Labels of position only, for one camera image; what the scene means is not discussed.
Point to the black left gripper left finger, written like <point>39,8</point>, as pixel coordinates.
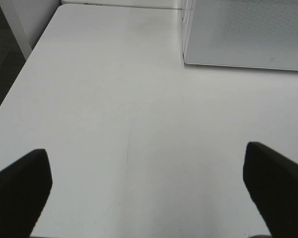
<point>25,186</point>

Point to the white microwave oven body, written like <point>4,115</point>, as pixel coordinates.
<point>185,10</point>

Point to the white microwave door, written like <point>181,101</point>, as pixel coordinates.
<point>243,33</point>

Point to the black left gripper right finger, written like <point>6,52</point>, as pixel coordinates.
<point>272,182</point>

